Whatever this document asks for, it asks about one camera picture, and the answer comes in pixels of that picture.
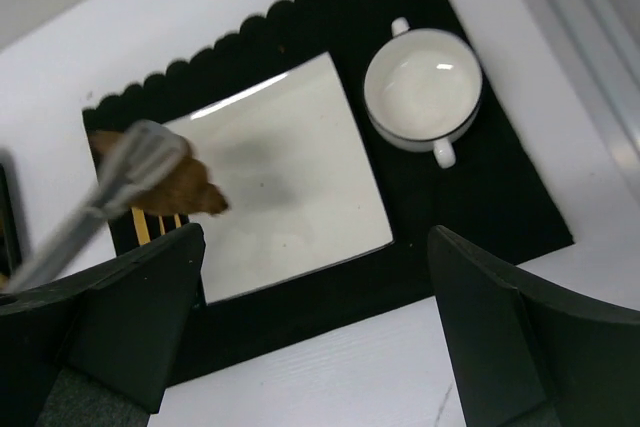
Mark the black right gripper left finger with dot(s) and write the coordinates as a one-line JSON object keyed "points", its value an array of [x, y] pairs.
{"points": [[97, 348]]}

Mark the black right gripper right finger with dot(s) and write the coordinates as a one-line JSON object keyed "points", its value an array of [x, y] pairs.
{"points": [[526, 351]]}

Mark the brown croissant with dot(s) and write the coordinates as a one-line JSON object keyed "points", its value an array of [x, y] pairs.
{"points": [[185, 191]]}

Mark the silver metal tongs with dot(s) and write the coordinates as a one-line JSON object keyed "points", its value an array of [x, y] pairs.
{"points": [[145, 154]]}

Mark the black baking tray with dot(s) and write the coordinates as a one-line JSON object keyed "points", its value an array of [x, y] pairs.
{"points": [[11, 249]]}

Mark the black placemat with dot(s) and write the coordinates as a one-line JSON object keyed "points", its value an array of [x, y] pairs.
{"points": [[493, 196]]}

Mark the white square plate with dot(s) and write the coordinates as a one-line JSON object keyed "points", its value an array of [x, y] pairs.
{"points": [[289, 158]]}

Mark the gold spoon green handle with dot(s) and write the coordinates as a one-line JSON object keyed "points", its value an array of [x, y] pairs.
{"points": [[161, 226]]}

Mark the white two-handled bowl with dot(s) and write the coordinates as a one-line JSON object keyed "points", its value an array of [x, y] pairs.
{"points": [[422, 90]]}

